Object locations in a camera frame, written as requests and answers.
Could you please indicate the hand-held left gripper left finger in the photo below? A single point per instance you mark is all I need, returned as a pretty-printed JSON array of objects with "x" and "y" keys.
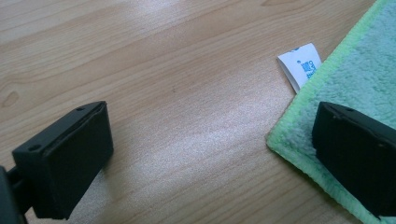
[{"x": 71, "y": 161}]

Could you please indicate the green cloth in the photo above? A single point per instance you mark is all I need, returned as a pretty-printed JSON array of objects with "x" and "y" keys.
[{"x": 351, "y": 71}]

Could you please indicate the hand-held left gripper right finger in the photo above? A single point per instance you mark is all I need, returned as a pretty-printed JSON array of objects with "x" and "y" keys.
[{"x": 358, "y": 155}]

